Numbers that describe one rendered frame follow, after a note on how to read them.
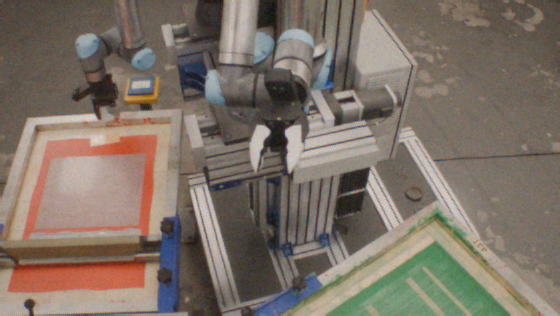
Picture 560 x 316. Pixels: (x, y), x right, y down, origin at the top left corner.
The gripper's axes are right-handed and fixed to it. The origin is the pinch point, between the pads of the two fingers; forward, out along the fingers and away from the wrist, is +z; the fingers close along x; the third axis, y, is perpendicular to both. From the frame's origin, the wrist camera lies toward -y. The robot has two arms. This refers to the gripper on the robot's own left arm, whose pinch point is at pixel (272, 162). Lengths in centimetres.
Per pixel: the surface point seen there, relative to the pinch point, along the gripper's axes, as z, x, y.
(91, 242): -16, 61, 54
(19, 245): -12, 82, 51
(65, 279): -9, 71, 63
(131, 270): -15, 53, 66
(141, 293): -8, 48, 66
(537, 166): -162, -115, 185
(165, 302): -4, 38, 62
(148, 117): -74, 63, 61
